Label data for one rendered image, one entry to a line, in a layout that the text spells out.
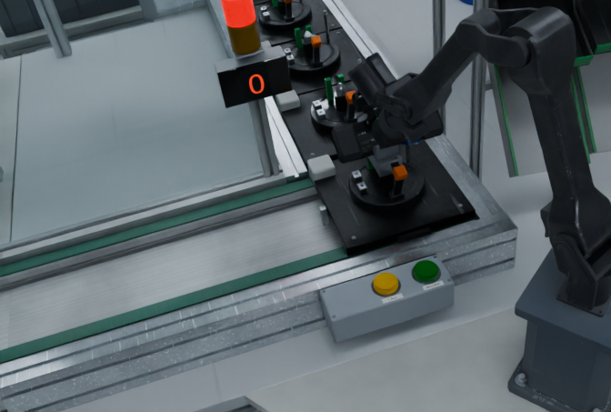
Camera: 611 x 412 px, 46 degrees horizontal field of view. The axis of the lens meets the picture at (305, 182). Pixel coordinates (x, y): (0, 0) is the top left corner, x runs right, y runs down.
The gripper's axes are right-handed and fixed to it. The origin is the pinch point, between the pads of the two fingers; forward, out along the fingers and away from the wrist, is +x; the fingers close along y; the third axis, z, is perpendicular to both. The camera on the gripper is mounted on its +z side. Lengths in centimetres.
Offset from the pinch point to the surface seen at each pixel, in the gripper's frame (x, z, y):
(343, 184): 10.5, -4.6, 7.2
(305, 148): 19.6, 5.5, 10.7
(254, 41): -9.0, 20.0, 17.7
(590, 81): -0.8, -0.7, -40.2
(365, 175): 8.0, -4.5, 3.0
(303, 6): 56, 49, -5
